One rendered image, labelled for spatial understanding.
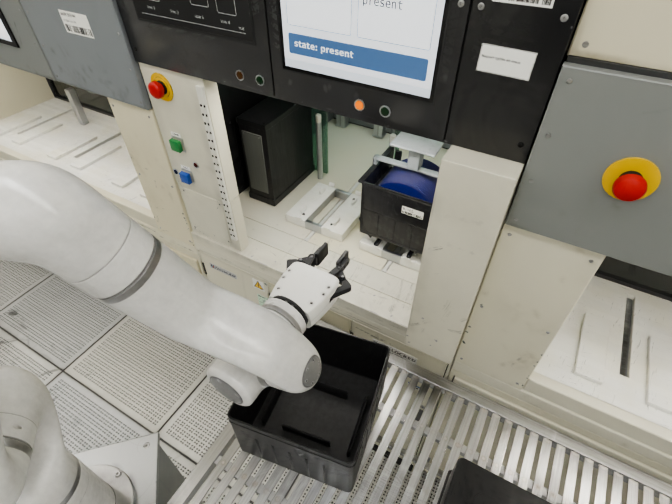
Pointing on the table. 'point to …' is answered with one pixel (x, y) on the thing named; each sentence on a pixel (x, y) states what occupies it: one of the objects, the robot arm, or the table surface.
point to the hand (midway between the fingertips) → (332, 257)
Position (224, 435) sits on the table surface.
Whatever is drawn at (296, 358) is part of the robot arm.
